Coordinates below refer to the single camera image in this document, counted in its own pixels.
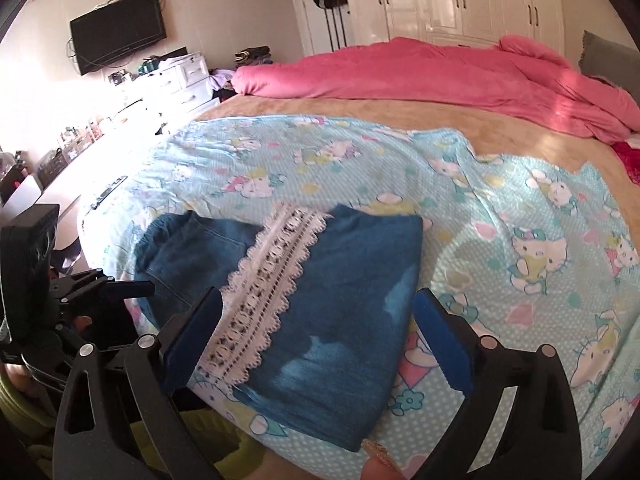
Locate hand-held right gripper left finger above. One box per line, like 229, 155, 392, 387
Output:
51, 286, 224, 480

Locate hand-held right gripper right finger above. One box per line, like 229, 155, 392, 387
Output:
412, 287, 583, 480

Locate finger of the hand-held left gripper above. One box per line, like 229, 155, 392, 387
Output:
50, 269, 156, 307

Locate blue denim pants lace trim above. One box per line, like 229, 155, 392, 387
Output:
134, 202, 425, 453

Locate person's right hand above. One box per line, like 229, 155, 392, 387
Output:
360, 440, 408, 480

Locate green fleece garment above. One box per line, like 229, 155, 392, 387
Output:
0, 375, 266, 480

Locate white dresser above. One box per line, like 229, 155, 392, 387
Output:
30, 100, 166, 221

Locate light blue cartoon printed sheet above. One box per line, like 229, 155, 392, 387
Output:
77, 115, 640, 480

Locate white drawer unit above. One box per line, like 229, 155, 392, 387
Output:
145, 51, 213, 111

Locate red floral pillow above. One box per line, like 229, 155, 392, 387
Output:
612, 140, 640, 186

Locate dark folded clothes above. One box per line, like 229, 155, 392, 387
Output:
235, 46, 273, 67

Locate pink duvet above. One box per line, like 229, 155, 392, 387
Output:
231, 35, 640, 143

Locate white door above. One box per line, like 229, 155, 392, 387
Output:
285, 0, 356, 58

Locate grey padded headboard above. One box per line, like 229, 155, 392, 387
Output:
579, 30, 640, 78

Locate white wardrobe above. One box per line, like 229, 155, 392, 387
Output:
347, 0, 566, 48

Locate black wall television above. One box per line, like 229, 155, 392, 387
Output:
69, 0, 168, 77

